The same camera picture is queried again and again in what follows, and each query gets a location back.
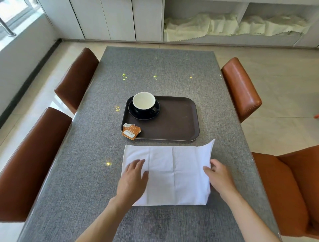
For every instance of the person's left hand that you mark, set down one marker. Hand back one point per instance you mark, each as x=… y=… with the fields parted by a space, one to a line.
x=132 y=184

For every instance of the person's right hand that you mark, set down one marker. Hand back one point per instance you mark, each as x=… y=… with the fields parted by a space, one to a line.
x=221 y=180

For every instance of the white cloth napkin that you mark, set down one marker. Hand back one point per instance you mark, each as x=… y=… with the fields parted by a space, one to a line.
x=174 y=172

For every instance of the orange and white sachet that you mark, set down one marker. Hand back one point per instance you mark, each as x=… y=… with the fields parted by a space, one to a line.
x=126 y=125
x=131 y=133

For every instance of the black saucer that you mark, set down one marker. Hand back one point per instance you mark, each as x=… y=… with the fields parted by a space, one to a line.
x=144 y=117

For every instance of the dark brown tray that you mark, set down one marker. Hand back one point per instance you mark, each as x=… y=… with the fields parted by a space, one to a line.
x=177 y=122

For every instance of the black cup white inside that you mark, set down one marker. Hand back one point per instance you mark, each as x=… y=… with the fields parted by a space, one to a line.
x=143 y=101

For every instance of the person's right forearm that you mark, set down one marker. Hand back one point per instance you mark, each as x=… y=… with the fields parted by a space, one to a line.
x=249 y=222

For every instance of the person's left forearm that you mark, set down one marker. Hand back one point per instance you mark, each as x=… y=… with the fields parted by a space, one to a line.
x=104 y=224

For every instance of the brown leather chair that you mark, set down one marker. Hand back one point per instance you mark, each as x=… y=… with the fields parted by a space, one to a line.
x=76 y=79
x=289 y=189
x=32 y=162
x=241 y=89

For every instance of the grey fabric tablecloth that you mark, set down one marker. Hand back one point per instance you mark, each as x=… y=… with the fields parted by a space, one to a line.
x=162 y=64

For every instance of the cream crumpled cloth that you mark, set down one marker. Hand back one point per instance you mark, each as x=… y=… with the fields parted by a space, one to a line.
x=274 y=25
x=197 y=27

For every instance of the white cabinet with counter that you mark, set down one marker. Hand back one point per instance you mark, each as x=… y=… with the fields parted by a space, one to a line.
x=119 y=20

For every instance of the metal window railing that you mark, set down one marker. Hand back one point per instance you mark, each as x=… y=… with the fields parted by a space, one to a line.
x=7 y=29

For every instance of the window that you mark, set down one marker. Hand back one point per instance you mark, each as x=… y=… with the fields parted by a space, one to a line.
x=15 y=10

